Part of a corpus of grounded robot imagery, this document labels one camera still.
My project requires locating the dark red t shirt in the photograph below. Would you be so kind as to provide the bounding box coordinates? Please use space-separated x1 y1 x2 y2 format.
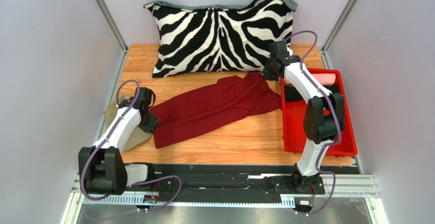
151 72 281 149

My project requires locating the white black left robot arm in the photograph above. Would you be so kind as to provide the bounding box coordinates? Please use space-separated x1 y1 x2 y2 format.
78 87 158 200

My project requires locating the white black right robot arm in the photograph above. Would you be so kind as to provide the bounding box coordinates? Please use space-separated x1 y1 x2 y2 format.
261 40 345 192

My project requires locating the beige baseball cap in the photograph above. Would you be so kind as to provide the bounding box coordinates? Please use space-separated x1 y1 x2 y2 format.
103 100 152 152

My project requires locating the rolled black t shirt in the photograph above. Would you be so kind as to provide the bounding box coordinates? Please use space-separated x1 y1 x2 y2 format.
284 85 340 102

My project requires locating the red plastic tray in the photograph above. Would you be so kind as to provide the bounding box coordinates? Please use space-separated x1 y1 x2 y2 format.
280 68 358 157

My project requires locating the rolled pink t shirt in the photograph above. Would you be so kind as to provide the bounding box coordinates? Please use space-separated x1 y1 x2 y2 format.
312 73 336 86

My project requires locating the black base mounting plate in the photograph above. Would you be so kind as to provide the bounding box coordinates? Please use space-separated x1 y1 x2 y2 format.
151 164 325 204

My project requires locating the zebra print pillow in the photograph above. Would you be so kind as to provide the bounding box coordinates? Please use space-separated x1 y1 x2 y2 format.
144 0 298 78

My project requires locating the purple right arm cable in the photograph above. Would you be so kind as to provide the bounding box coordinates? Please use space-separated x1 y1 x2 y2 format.
284 31 343 215

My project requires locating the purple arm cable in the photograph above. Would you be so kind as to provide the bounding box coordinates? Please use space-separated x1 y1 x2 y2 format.
284 31 343 215
79 79 182 212

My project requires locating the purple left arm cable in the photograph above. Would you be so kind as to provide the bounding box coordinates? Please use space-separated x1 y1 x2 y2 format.
79 79 182 212

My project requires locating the right aluminium corner post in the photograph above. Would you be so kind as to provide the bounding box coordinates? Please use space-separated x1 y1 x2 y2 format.
322 0 359 53

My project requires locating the aluminium corner post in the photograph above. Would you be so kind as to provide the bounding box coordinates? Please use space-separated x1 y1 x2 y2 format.
94 0 129 53
322 0 359 53

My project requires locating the left aluminium corner post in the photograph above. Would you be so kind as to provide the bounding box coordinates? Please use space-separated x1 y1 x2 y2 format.
94 0 129 53

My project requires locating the aluminium frame rail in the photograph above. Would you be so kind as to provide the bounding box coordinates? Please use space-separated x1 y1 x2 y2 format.
83 172 380 208

